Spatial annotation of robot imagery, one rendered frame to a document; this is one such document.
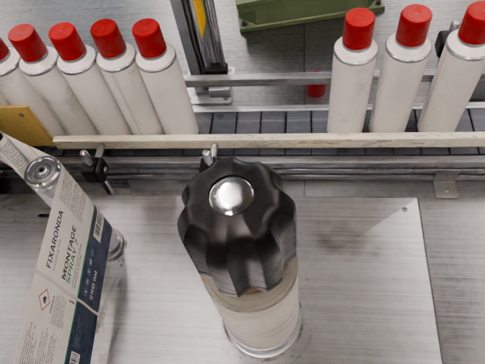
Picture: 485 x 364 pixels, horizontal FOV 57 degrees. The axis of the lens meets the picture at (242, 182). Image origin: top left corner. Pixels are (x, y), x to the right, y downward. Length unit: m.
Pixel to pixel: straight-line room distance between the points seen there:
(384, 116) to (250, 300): 0.36
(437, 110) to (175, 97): 0.35
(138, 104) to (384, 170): 0.36
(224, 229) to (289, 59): 0.62
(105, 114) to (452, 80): 0.46
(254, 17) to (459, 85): 0.44
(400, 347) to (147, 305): 0.30
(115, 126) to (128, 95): 0.08
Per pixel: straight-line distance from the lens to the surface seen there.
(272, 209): 0.28
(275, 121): 0.70
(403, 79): 0.59
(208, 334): 0.57
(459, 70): 0.60
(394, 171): 0.69
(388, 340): 0.57
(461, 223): 0.70
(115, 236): 0.61
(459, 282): 0.66
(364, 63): 0.56
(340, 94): 0.60
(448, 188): 0.72
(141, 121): 0.66
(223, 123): 0.71
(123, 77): 0.60
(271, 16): 0.91
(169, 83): 0.59
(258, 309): 0.38
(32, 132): 0.74
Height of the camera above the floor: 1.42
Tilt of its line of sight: 58 degrees down
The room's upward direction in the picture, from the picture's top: 12 degrees counter-clockwise
